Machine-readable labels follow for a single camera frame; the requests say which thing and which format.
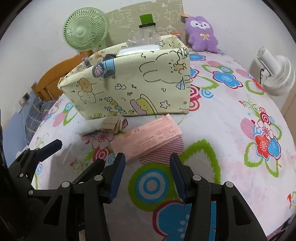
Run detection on pink wet wipes pack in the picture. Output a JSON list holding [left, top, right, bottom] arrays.
[[110, 114, 182, 161]]

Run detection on grey sock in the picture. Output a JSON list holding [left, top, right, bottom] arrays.
[[92, 54, 116, 78]]

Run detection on white tissue pack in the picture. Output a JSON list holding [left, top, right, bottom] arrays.
[[116, 44, 160, 57]]

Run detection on beige folded cloth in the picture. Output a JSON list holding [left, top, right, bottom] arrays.
[[99, 116, 128, 134]]

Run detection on grey plaid pillow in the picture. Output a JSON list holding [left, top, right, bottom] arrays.
[[25, 97, 56, 145]]

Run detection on floral tablecloth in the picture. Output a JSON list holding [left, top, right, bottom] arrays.
[[28, 47, 296, 241]]

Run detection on yellow cartoon fabric storage box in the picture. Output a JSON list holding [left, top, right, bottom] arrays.
[[58, 35, 191, 120]]

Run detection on green desk fan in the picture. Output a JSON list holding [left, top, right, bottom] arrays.
[[62, 7, 109, 51]]

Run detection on glass jar with green cup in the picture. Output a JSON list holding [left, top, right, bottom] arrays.
[[127, 14, 161, 47]]

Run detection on white standing fan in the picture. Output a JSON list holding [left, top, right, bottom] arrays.
[[249, 47, 295, 97]]

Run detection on purple plush bunny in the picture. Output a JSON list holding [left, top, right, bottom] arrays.
[[185, 16, 218, 53]]

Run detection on wall power socket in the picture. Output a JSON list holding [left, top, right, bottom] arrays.
[[18, 93, 30, 106]]

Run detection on green cartoon wall mat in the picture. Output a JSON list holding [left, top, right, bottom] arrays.
[[105, 1, 185, 47]]

